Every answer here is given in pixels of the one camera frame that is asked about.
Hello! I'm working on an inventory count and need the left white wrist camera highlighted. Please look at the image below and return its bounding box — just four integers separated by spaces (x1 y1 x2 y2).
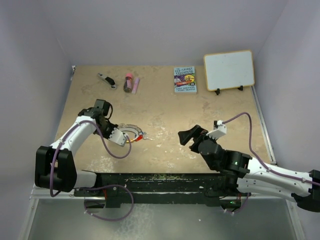
108 128 128 147

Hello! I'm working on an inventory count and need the red key tag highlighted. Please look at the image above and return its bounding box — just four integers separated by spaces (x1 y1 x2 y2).
136 135 144 141

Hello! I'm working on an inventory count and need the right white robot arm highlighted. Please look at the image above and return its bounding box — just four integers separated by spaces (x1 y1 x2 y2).
178 121 320 213

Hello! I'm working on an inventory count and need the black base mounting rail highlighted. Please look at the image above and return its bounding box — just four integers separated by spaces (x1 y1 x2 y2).
74 172 249 209

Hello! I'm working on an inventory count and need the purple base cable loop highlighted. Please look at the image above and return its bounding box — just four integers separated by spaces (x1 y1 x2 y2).
83 184 136 222

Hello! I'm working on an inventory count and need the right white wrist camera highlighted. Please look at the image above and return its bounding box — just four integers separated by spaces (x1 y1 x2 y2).
206 120 227 140

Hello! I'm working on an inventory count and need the pink capped dark bottle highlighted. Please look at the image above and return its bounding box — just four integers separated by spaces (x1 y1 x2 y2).
123 73 133 93

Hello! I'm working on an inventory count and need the small whiteboard on stand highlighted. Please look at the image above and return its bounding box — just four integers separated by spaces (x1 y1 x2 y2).
203 49 256 95

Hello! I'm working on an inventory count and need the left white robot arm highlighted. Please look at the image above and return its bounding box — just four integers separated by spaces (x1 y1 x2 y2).
34 99 126 197

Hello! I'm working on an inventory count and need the treehouse paperback book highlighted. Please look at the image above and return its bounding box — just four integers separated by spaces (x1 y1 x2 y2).
173 66 198 94

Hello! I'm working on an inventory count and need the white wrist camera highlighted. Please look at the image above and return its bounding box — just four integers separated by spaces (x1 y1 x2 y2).
206 120 227 140
108 128 128 147

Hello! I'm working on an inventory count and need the purple highlighter pen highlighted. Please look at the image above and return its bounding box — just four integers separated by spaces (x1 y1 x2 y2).
131 77 140 94

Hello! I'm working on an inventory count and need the keyring yellow clip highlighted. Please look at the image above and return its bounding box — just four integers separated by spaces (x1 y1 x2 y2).
118 123 145 144

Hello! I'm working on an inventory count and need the green key tag with key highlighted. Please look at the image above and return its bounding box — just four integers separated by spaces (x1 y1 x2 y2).
143 134 155 141

